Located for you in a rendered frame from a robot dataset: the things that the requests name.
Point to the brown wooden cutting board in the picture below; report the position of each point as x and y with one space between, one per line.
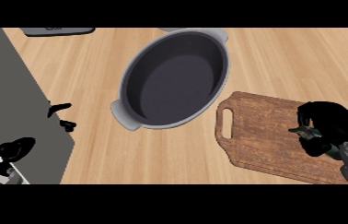
262 135

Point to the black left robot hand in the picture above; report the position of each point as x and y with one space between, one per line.
18 147

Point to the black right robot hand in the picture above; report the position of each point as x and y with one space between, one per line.
327 114

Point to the dark grey appliance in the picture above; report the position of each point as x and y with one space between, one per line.
59 31

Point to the grey oval pot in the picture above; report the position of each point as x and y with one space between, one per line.
174 80

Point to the pale grey object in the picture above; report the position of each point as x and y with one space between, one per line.
171 29

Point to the dark eggplant with green stem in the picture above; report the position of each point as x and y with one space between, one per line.
305 132

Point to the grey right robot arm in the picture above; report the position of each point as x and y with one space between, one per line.
344 163

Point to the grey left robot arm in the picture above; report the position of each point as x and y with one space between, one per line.
10 177

